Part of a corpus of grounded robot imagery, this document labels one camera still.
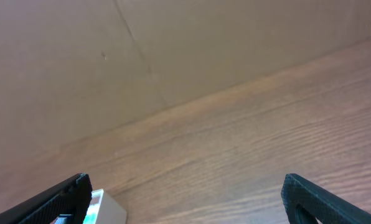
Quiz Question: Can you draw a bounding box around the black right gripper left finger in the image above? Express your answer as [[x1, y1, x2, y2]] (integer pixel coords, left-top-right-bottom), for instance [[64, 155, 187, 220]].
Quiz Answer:
[[0, 173, 92, 224]]

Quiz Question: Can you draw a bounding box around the white cardboard box pink inside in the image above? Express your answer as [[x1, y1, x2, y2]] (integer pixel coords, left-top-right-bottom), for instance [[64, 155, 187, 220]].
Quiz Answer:
[[83, 189, 127, 224]]

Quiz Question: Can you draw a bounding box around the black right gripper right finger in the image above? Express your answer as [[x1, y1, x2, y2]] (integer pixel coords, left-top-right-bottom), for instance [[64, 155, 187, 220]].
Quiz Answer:
[[281, 174, 371, 224]]

